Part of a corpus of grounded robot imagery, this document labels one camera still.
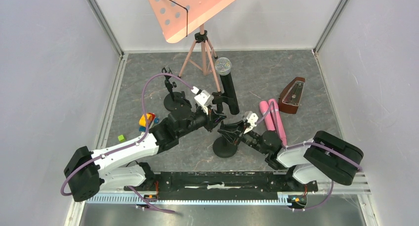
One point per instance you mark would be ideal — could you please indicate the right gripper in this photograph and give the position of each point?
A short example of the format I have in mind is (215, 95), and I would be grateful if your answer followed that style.
(232, 131)

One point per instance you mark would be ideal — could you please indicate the black microphone stand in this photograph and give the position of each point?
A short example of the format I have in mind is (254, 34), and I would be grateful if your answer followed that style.
(221, 147)
(173, 100)
(183, 100)

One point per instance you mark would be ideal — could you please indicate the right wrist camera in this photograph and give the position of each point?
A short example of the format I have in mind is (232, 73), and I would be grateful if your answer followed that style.
(250, 121)

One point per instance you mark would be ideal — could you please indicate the brown metronome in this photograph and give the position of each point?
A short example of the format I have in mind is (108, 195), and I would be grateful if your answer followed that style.
(290, 97)

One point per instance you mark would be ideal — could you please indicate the pink microphone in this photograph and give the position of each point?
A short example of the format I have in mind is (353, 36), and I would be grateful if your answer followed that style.
(275, 113)
(264, 108)

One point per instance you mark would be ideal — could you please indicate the pink music stand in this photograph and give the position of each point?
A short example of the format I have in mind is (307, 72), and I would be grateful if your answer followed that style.
(180, 18)

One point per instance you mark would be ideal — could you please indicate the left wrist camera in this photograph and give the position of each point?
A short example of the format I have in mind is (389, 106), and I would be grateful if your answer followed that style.
(202, 98)

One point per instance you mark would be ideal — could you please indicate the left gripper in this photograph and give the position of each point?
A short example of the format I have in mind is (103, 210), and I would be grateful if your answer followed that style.
(214, 118)

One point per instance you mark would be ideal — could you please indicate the small green cube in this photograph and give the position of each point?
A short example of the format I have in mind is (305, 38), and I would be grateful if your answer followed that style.
(121, 138)

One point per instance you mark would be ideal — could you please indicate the black microphone silver grille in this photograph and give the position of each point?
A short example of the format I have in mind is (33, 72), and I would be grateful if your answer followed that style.
(223, 67)

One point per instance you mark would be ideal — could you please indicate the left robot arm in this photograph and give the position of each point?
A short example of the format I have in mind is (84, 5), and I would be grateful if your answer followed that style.
(89, 172)

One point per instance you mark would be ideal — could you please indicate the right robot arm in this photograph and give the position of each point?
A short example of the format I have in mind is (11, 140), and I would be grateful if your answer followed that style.
(323, 157)

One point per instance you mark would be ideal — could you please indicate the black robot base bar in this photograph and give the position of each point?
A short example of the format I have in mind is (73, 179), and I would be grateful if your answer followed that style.
(223, 185)

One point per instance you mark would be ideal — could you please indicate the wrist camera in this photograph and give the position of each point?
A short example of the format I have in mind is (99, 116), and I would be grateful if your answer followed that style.
(202, 98)
(250, 121)

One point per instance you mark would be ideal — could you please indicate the colourful toy block stack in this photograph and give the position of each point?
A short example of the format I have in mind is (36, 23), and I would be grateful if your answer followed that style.
(148, 120)

